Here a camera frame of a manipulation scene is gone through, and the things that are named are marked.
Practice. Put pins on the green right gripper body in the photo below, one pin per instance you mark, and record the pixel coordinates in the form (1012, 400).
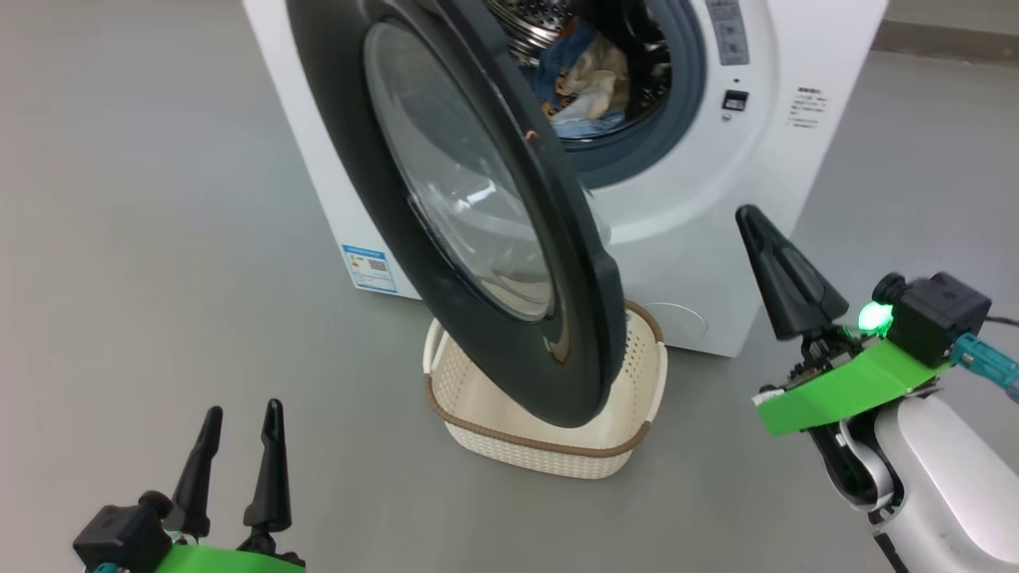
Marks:
(844, 390)

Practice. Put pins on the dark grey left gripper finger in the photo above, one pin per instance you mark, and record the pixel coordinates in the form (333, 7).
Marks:
(271, 485)
(195, 485)

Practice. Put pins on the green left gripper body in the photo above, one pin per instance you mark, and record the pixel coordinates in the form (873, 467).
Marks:
(223, 561)

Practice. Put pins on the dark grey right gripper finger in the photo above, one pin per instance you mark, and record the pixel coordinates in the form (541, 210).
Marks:
(808, 286)
(776, 294)

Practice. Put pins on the blue garment with orange print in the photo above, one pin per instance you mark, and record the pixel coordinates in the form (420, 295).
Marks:
(585, 126)

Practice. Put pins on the black round washer door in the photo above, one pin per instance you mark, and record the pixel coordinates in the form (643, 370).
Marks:
(358, 175)

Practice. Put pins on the white front-load washing machine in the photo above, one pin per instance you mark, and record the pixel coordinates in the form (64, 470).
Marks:
(700, 223)

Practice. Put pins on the black door latch socket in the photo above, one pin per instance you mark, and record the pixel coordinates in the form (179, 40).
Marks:
(735, 100)

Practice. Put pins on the grey rubber door gasket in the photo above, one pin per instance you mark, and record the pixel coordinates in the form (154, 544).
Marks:
(685, 103)

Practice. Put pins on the cream perforated laundry basket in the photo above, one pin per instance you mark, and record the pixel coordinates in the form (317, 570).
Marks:
(493, 430)

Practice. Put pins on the round white filter cover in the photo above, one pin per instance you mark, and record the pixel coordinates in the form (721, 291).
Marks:
(681, 322)

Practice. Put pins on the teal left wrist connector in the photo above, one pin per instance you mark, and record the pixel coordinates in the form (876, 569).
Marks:
(105, 568)

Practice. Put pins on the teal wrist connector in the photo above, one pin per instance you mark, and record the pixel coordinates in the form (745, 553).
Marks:
(987, 362)
(105, 568)

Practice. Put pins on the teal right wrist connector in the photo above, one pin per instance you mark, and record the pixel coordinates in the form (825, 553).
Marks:
(987, 362)

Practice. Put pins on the small black text sticker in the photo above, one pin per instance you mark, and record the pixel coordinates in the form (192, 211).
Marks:
(807, 107)

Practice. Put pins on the blue energy label sticker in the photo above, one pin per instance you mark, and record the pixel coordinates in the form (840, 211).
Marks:
(368, 269)

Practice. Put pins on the grey warning label sticker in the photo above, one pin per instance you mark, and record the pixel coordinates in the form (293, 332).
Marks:
(728, 32)

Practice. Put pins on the stainless steel washer drum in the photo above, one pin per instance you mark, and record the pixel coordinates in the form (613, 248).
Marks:
(525, 24)

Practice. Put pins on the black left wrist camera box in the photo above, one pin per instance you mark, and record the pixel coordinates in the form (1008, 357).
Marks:
(119, 537)

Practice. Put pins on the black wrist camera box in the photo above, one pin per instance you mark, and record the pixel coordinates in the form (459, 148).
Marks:
(119, 537)
(939, 318)

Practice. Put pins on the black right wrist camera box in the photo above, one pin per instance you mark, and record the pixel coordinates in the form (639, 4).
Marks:
(939, 318)

